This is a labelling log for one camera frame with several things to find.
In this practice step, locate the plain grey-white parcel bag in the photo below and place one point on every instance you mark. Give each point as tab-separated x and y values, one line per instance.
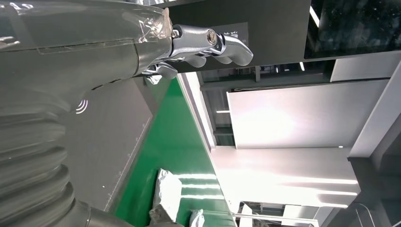
167	191

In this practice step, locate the white parcel bag red print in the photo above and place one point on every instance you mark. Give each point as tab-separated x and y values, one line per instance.
197	219

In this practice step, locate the white spare parcel black print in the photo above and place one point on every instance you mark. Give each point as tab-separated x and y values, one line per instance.
153	80

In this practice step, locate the black inbound scanner machine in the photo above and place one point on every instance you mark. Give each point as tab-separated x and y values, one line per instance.
109	141

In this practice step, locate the bright green conveyor belt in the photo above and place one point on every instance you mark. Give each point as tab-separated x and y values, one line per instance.
175	141

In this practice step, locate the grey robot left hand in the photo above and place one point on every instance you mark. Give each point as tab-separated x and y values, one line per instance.
78	47

